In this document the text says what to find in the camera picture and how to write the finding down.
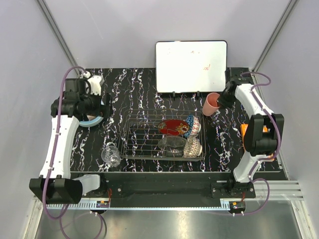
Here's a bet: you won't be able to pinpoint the pink plastic cup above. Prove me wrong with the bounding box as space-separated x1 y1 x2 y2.
202 93 220 116

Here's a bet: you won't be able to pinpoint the blue geometric patterned bowl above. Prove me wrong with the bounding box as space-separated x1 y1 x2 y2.
184 115 201 138

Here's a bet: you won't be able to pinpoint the clear faceted glass tumbler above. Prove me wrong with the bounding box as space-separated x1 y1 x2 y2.
101 145 122 167

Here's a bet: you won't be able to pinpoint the red floral plate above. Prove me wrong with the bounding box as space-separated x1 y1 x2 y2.
158 119 190 136

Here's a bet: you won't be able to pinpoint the brown checkered patterned bowl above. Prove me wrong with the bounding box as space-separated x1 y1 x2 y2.
183 136 202 158

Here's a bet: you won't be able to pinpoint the clear glass bowl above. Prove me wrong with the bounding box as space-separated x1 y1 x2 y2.
158 135 189 157

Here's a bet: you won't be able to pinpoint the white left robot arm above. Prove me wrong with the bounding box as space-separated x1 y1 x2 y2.
29 75 113 204

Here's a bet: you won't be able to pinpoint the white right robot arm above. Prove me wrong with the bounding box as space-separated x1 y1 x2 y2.
217 72 285 198

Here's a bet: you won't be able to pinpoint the light blue headphones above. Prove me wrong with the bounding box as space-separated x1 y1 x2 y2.
79 101 104 127

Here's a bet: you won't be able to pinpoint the orange treehouse book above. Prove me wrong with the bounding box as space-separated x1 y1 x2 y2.
240 124 248 151

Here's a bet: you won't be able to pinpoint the white dry-erase board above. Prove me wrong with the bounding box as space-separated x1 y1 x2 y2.
156 40 227 93

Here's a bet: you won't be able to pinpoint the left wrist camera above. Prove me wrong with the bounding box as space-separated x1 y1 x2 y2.
64 78 86 97

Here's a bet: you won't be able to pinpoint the black wire dish rack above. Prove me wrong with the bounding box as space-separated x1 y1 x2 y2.
120 109 206 161

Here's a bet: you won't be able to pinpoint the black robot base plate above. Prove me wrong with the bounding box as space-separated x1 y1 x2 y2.
85 172 256 208

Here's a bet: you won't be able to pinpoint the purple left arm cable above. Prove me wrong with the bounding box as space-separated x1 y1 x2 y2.
42 66 108 239

